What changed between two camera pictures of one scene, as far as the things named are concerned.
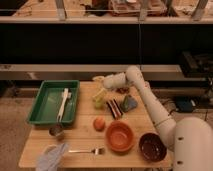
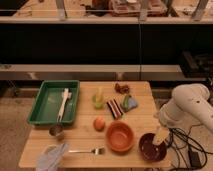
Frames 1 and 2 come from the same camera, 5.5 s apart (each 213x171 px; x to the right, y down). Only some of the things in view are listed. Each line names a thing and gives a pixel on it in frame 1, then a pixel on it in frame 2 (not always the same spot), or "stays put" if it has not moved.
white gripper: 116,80 → 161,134
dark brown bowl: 152,147 stays put
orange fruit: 99,124 stays put
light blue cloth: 52,156 stays put
